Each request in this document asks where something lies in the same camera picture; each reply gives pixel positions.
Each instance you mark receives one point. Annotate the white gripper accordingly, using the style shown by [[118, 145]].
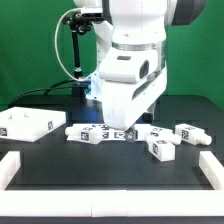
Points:
[[124, 103]]

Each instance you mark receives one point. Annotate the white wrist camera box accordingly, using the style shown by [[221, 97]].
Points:
[[125, 69]]

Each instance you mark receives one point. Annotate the white U-shaped fence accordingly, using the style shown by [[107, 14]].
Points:
[[112, 203]]

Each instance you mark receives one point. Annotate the grey camera on stand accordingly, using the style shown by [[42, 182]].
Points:
[[91, 11]]

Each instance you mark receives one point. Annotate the white square tabletop part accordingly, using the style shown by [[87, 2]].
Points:
[[28, 124]]

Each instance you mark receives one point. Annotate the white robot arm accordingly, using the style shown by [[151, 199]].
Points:
[[138, 25]]

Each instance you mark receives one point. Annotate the black camera stand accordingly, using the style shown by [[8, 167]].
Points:
[[80, 25]]

